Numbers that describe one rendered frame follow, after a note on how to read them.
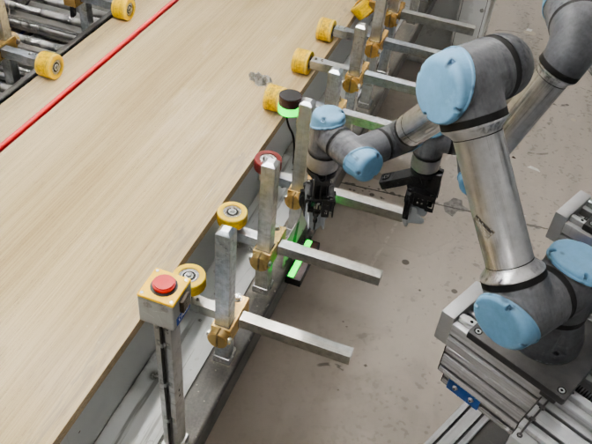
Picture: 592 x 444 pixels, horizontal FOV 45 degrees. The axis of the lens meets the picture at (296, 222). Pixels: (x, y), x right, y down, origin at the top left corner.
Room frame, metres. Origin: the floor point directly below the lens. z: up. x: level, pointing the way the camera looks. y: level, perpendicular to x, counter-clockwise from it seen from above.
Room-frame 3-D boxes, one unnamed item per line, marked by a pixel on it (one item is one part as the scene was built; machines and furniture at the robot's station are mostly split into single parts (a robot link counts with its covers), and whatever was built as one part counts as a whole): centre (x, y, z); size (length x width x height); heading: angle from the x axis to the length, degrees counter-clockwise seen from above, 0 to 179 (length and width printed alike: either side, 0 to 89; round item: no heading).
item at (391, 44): (2.29, -0.27, 0.95); 0.50 x 0.04 x 0.04; 74
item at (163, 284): (0.82, 0.22, 1.22); 0.04 x 0.04 x 0.02
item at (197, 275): (1.14, 0.24, 0.85); 0.08 x 0.08 x 0.11
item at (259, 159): (1.62, 0.10, 0.85); 0.08 x 0.08 x 0.11
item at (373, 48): (2.29, -0.22, 0.95); 0.13 x 0.06 x 0.05; 164
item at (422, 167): (1.50, -0.32, 1.04); 0.08 x 0.08 x 0.05
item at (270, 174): (1.31, 0.07, 0.90); 0.03 x 0.03 x 0.48; 74
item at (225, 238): (1.07, 0.14, 0.90); 0.03 x 0.03 x 0.48; 74
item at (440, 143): (1.50, -0.32, 1.12); 0.09 x 0.08 x 0.11; 86
